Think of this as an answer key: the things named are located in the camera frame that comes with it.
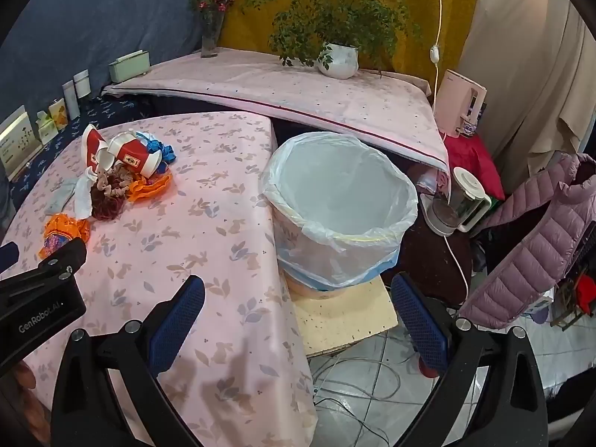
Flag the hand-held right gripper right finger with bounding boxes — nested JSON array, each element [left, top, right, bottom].
[[390, 271, 549, 447]]

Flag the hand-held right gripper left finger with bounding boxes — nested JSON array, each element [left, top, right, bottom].
[[50, 275, 208, 447]]

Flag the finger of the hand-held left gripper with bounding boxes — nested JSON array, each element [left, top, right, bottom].
[[0, 237, 88, 304], [0, 241, 20, 274]]

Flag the orange printed snack packet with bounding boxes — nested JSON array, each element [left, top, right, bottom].
[[38, 213, 90, 259]]

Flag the white tissue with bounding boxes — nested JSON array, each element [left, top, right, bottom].
[[72, 168, 101, 219]]

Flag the brown frilly scrunchie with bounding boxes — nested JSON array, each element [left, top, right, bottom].
[[91, 165, 136, 219]]

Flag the orange plastic bag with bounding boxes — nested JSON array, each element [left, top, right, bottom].
[[126, 170, 173, 203]]

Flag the blue ribbon tape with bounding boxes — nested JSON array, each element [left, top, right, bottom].
[[135, 133, 178, 164]]

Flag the trash bin with white liner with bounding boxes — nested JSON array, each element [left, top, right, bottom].
[[260, 131, 419, 299]]

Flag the person's left hand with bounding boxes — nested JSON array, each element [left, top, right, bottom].
[[10, 359, 38, 391]]

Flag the dark maroon cloth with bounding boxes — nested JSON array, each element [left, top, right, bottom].
[[396, 214, 473, 308]]

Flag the wooden board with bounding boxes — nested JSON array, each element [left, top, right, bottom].
[[291, 277, 400, 358]]

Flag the standing printed card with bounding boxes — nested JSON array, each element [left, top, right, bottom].
[[0, 105, 44, 180]]

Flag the crushed red paper cup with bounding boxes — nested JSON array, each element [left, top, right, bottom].
[[83, 125, 111, 173]]

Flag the pink down jacket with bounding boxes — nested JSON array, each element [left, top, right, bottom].
[[459, 153, 596, 331]]

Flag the pink rabbit-print tablecloth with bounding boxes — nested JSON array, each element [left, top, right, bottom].
[[0, 112, 320, 447]]

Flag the small green-white box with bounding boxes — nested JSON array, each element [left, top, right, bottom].
[[35, 111, 59, 145]]

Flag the small yellow box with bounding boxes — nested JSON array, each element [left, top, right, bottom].
[[48, 99, 70, 131]]

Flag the navy patterned cloth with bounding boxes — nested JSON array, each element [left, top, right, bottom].
[[9, 95, 154, 210]]

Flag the red cloth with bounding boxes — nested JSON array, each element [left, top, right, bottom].
[[442, 133, 506, 201]]

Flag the green tissue box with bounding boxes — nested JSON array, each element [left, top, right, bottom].
[[109, 50, 152, 83]]

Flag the pink countertop appliance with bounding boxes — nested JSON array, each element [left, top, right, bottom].
[[435, 69, 489, 138]]

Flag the blue backdrop cloth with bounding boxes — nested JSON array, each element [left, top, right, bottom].
[[0, 0, 231, 117]]

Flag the pink cloth-covered shelf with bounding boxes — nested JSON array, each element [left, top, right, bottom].
[[101, 49, 451, 182]]

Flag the glass vase with pink flowers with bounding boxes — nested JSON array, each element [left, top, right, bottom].
[[190, 0, 234, 59]]

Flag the green plant in white pot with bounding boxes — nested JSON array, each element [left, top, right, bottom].
[[242, 0, 422, 80]]

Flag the beige curtain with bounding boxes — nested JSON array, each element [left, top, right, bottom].
[[459, 0, 596, 187]]

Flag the mustard yellow backdrop cloth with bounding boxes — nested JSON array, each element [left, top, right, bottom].
[[219, 0, 482, 80]]

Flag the white kettle cable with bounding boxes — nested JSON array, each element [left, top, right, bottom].
[[442, 233, 471, 303]]

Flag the grey floor cables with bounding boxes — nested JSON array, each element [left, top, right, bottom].
[[310, 335, 420, 447]]

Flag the white cable with switch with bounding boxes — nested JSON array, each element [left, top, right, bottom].
[[431, 0, 443, 112]]

